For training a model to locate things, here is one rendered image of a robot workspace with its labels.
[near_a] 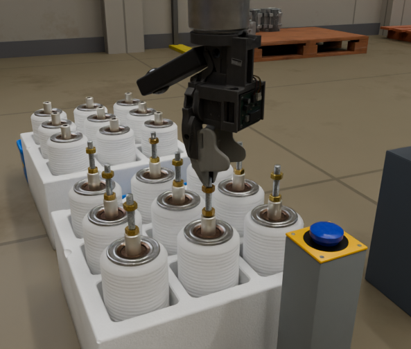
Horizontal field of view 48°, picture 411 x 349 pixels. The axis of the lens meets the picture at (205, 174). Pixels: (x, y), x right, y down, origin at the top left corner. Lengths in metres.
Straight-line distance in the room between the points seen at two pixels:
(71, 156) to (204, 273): 0.54
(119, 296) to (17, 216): 0.75
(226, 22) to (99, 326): 0.42
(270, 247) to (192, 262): 0.13
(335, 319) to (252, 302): 0.15
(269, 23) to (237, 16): 3.60
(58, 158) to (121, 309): 0.54
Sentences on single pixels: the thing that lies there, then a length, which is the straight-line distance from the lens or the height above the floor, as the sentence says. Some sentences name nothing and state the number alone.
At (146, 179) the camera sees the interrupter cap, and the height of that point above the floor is 0.25.
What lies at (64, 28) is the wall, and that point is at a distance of 4.01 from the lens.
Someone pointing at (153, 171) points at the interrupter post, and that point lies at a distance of 0.89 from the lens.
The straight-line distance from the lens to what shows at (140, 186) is 0.87.
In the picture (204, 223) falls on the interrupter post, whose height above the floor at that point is 0.27.
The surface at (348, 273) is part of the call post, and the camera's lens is 0.59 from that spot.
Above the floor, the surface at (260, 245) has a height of 0.22.
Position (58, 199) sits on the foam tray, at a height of 0.13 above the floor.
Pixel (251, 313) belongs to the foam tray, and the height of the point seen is 0.14.
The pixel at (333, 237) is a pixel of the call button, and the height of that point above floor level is 0.33.
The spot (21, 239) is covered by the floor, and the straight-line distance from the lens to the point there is 1.25.
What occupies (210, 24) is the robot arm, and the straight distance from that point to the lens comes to 0.57.
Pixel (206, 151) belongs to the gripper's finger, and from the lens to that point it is 0.62.
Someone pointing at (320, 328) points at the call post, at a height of 0.21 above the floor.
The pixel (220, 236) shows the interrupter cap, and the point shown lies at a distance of 0.69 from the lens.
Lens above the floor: 0.61
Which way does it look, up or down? 24 degrees down
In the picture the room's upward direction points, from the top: straight up
